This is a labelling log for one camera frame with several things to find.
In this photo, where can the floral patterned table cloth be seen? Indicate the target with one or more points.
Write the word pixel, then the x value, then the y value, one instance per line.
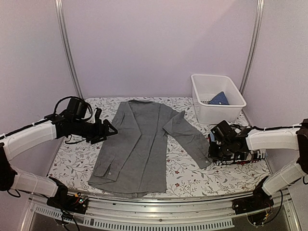
pixel 73 165

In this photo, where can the left metal corner post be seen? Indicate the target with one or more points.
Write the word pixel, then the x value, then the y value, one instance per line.
pixel 66 45

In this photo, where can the right metal corner post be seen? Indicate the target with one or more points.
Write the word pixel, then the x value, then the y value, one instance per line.
pixel 253 44

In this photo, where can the blue dotted cloth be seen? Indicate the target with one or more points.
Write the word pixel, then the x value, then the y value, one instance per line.
pixel 219 99

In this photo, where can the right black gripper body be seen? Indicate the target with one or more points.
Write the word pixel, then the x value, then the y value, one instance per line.
pixel 222 152

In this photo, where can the metal corner post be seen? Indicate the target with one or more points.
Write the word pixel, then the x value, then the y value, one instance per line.
pixel 66 45
pixel 253 44

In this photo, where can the white plastic bin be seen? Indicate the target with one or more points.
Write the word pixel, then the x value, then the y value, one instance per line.
pixel 204 88

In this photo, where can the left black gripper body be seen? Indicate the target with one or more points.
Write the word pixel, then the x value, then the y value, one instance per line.
pixel 95 134

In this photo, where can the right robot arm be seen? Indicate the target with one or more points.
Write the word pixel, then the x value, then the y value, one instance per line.
pixel 232 144

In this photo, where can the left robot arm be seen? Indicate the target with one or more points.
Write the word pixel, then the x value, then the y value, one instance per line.
pixel 77 119

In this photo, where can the grey long sleeve shirt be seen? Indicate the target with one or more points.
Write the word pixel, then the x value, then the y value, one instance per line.
pixel 132 163

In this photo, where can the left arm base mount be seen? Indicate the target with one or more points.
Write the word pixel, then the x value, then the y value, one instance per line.
pixel 77 203

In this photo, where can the aluminium front rail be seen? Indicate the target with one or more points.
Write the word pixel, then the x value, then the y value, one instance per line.
pixel 213 213

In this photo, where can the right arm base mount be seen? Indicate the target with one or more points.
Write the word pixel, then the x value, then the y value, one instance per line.
pixel 258 200

